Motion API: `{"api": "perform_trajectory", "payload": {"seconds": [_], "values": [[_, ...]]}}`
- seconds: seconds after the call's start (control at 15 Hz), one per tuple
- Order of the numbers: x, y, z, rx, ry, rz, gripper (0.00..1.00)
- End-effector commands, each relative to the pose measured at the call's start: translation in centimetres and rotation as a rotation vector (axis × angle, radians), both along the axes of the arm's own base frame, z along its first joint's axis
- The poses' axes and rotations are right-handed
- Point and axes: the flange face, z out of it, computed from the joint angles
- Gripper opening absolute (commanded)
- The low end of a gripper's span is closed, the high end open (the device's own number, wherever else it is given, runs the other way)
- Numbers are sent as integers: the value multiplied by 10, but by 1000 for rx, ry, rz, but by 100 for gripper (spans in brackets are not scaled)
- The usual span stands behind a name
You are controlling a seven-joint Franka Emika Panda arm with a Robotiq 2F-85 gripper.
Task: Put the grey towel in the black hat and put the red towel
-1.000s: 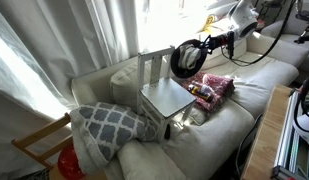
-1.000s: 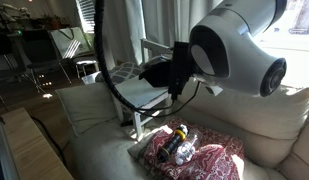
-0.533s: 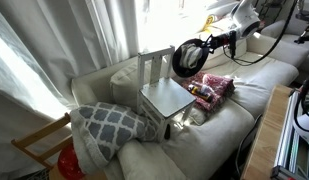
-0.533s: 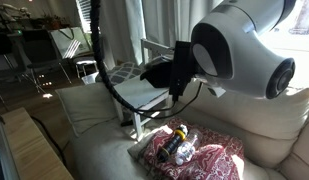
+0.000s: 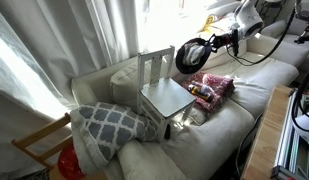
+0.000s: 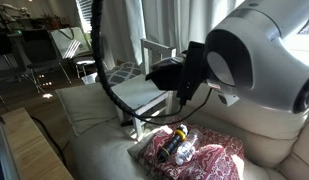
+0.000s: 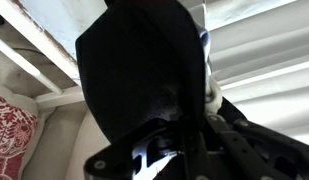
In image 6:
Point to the white plastic container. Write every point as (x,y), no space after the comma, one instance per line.
(90,78)

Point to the clear plastic water bottle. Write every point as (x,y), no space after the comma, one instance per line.
(187,148)

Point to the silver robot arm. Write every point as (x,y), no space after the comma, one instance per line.
(267,50)

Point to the narrow grey curtain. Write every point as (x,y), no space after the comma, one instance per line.
(127,30)

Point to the grey backed stool chair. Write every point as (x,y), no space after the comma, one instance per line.
(84,61)

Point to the beige fabric sofa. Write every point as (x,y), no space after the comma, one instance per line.
(267,140)

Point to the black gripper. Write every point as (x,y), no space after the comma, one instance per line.
(192,73)

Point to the light wooden table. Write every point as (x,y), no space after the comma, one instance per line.
(27,146)

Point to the red patterned towel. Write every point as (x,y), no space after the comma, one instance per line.
(214,160)

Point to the beige square cushion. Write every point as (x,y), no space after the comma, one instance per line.
(87,106)

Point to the potted plant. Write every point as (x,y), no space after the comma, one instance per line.
(54,22)

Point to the white window blind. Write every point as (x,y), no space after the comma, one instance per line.
(84,15)

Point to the black and yellow flashlight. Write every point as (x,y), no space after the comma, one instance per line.
(172,145)

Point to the grey white patterned pillow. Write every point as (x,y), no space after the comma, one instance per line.
(122,73)

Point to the wide grey curtain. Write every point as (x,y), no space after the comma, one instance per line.
(180,23)

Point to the white wooden chair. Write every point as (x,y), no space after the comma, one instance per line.
(137,93)

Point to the white shopping bag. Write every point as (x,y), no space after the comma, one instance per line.
(69,41)

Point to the black folding chair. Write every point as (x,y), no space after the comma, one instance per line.
(39,50)

